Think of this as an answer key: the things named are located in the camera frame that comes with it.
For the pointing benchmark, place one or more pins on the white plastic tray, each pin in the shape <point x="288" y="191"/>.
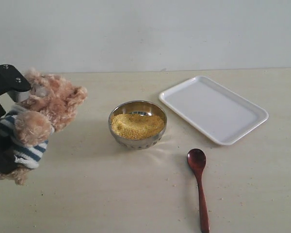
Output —
<point x="218" y="113"/>

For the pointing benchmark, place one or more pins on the brown teddy bear striped shirt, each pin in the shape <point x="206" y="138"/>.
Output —
<point x="51" y="106"/>

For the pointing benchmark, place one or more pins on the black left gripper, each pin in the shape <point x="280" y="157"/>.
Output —
<point x="13" y="83"/>

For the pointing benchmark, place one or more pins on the steel bowl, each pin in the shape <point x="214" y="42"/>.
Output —
<point x="144" y="108"/>

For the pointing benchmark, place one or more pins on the yellow millet grains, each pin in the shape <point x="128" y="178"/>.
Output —
<point x="136" y="126"/>

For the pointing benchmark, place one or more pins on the dark red wooden spoon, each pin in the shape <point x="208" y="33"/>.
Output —
<point x="196" y="160"/>

